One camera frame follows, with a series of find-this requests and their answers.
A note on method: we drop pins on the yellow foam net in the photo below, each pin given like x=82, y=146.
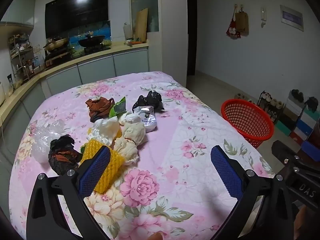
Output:
x=112, y=172

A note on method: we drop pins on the silver white packet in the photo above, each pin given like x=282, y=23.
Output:
x=147, y=120

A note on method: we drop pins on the person's left hand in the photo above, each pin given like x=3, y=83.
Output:
x=156, y=236

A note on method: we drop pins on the stack of shoe boxes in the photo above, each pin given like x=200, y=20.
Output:
x=300, y=125

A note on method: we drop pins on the brown plastic bag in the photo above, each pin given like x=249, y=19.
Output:
x=98, y=107

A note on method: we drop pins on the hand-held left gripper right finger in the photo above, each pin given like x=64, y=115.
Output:
x=225, y=170

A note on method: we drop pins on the frosted glass panel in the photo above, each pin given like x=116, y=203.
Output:
x=145, y=5

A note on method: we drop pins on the pair of beige shoes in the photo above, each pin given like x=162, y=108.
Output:
x=241, y=96

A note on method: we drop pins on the white intercom phone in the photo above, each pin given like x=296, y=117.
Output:
x=263, y=15

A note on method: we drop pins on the green snack wrapper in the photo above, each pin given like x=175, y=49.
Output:
x=118, y=107

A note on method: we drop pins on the red hanging bag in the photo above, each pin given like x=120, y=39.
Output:
x=231, y=31

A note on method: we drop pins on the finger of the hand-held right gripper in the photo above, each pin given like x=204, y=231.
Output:
x=281, y=150

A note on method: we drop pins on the kitchen base cabinets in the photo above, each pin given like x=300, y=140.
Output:
x=95, y=67

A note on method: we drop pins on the pink floral blanket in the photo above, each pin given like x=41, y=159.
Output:
x=175, y=142

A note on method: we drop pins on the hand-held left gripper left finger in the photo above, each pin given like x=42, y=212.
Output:
x=95, y=170

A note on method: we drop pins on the pair of black shoes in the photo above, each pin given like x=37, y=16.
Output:
x=297, y=95
x=312, y=103

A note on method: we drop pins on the metal spice rack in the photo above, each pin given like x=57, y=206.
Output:
x=21, y=55

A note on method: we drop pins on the wooden cutting board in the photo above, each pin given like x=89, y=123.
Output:
x=141, y=25

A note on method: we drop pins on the black range hood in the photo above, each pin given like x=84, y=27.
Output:
x=75, y=12

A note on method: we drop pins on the dark door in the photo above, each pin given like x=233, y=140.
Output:
x=191, y=30

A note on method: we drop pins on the black plastic bag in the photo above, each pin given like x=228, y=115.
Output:
x=150, y=98

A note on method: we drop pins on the black wok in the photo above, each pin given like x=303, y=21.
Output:
x=91, y=41

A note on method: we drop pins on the brown paper bag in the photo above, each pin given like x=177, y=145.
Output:
x=242, y=22

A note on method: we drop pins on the person's right hand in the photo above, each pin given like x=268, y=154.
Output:
x=300, y=221

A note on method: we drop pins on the golden cooking pot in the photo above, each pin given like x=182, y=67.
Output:
x=56, y=44

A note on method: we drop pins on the red plastic basket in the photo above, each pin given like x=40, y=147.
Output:
x=252, y=136

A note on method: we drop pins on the black cooktop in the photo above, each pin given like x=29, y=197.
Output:
x=97, y=49

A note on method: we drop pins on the induction cooker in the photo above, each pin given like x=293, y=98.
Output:
x=57, y=56

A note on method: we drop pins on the grey electrical panel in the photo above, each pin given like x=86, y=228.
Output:
x=292, y=18

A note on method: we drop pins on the clear plastic bag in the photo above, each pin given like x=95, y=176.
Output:
x=43, y=140

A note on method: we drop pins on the black shoe rack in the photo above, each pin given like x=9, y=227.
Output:
x=271, y=105

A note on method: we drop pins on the clear plastic bottle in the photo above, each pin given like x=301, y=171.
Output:
x=127, y=31

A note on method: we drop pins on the upper kitchen cabinet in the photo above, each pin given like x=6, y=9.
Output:
x=22, y=12

